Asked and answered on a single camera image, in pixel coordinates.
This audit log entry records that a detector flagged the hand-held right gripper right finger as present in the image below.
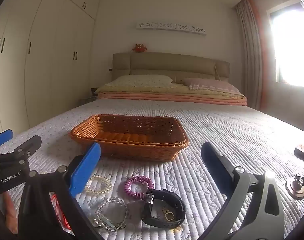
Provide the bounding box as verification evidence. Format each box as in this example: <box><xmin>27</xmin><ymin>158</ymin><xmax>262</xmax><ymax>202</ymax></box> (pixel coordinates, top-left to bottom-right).
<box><xmin>192</xmin><ymin>142</ymin><xmax>286</xmax><ymax>240</ymax></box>

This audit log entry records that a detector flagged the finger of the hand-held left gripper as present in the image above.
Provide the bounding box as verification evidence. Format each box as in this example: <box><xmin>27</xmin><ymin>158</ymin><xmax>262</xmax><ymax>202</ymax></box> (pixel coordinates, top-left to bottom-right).
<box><xmin>0</xmin><ymin>129</ymin><xmax>14</xmax><ymax>148</ymax></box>
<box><xmin>0</xmin><ymin>135</ymin><xmax>42</xmax><ymax>165</ymax></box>

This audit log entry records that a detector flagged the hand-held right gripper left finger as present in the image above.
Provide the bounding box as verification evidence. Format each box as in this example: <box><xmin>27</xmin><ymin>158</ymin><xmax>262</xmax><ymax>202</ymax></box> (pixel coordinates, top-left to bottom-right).
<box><xmin>17</xmin><ymin>142</ymin><xmax>103</xmax><ymax>240</ymax></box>

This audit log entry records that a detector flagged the clear beaded bracelet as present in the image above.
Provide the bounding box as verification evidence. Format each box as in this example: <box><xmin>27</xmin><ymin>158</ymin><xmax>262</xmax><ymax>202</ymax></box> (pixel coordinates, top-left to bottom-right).
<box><xmin>83</xmin><ymin>175</ymin><xmax>113</xmax><ymax>195</ymax></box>

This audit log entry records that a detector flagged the purple spiral hair tie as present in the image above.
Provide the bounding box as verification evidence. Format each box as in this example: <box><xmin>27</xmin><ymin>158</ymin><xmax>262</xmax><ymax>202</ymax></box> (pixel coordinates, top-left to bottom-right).
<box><xmin>124</xmin><ymin>176</ymin><xmax>154</xmax><ymax>198</ymax></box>

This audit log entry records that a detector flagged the red cord bracelet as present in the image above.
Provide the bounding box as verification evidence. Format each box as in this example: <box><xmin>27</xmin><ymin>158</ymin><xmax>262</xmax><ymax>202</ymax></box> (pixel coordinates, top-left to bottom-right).
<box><xmin>49</xmin><ymin>191</ymin><xmax>72</xmax><ymax>233</ymax></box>

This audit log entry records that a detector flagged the brown wicker basket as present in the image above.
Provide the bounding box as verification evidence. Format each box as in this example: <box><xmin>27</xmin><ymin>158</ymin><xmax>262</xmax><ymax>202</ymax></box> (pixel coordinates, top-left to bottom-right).
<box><xmin>69</xmin><ymin>114</ymin><xmax>190</xmax><ymax>162</ymax></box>

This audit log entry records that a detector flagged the black wrist watch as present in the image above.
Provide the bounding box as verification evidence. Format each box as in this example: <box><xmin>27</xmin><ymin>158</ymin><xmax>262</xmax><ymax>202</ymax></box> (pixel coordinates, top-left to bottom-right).
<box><xmin>142</xmin><ymin>189</ymin><xmax>187</xmax><ymax>228</ymax></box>

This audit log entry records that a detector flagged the person's left hand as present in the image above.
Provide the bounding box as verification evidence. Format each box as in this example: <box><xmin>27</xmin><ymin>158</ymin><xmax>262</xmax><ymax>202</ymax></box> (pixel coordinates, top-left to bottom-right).
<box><xmin>2</xmin><ymin>196</ymin><xmax>18</xmax><ymax>234</ymax></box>

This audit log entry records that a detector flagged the bed with white quilt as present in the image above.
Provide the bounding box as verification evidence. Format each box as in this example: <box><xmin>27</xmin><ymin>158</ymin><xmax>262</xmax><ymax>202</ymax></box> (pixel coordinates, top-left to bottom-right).
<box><xmin>0</xmin><ymin>97</ymin><xmax>304</xmax><ymax>240</ymax></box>

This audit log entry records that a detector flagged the bedside table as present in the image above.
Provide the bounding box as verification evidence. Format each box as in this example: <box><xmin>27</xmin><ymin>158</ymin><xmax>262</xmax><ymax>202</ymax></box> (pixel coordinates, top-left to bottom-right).
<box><xmin>79</xmin><ymin>96</ymin><xmax>97</xmax><ymax>106</ymax></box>

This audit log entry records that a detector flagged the white built-in wardrobe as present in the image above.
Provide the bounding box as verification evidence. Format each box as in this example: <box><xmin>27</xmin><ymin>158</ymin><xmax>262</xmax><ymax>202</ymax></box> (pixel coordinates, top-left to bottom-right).
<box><xmin>0</xmin><ymin>0</ymin><xmax>100</xmax><ymax>133</ymax></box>

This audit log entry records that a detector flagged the folded pink blanket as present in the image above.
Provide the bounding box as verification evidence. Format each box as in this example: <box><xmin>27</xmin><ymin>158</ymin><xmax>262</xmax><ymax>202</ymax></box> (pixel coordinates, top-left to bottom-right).
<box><xmin>97</xmin><ymin>92</ymin><xmax>248</xmax><ymax>106</ymax></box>

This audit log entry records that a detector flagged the pink pillow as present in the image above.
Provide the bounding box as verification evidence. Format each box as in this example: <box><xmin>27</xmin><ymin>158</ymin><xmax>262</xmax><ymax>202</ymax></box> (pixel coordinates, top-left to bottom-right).
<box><xmin>183</xmin><ymin>77</ymin><xmax>240</xmax><ymax>93</ymax></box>

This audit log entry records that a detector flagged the metal phone stand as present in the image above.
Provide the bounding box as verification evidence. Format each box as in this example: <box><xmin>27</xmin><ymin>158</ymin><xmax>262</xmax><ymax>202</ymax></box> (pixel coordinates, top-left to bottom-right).
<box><xmin>285</xmin><ymin>175</ymin><xmax>304</xmax><ymax>200</ymax></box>

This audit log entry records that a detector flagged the folded yellow blanket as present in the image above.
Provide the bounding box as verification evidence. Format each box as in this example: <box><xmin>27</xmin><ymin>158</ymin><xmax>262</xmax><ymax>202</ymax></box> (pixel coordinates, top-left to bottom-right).
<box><xmin>96</xmin><ymin>84</ymin><xmax>245</xmax><ymax>98</ymax></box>

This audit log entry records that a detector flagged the white floral pillow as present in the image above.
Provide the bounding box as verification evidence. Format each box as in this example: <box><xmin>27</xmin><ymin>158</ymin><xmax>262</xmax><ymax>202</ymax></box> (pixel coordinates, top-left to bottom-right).
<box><xmin>106</xmin><ymin>74</ymin><xmax>173</xmax><ymax>88</ymax></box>

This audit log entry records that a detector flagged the beige padded headboard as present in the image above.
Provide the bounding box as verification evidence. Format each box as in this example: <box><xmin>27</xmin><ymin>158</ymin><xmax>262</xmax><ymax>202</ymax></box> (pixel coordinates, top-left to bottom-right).
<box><xmin>111</xmin><ymin>52</ymin><xmax>230</xmax><ymax>82</ymax></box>

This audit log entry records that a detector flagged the grey curtain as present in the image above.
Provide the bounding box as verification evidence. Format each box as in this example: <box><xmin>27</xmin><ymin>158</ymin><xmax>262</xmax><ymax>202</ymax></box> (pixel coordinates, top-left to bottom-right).
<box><xmin>233</xmin><ymin>0</ymin><xmax>270</xmax><ymax>110</ymax></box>

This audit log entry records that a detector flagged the red plush toy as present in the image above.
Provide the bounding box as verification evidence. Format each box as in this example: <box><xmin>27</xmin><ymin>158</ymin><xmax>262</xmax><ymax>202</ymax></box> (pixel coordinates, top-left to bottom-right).
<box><xmin>132</xmin><ymin>43</ymin><xmax>148</xmax><ymax>53</ymax></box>

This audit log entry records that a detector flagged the window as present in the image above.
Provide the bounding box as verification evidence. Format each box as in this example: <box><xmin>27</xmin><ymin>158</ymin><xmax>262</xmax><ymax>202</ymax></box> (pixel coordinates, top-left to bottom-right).
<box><xmin>266</xmin><ymin>2</ymin><xmax>304</xmax><ymax>89</ymax></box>

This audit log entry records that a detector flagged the gold pendant necklace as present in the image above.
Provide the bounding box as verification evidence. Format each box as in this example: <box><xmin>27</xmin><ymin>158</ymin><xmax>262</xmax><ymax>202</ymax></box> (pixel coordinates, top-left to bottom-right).
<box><xmin>162</xmin><ymin>206</ymin><xmax>176</xmax><ymax>222</ymax></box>

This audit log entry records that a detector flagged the white carved wall decoration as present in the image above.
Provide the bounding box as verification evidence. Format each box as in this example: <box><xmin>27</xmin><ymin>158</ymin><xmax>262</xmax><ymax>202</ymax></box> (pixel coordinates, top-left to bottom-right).
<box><xmin>136</xmin><ymin>21</ymin><xmax>207</xmax><ymax>36</ymax></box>

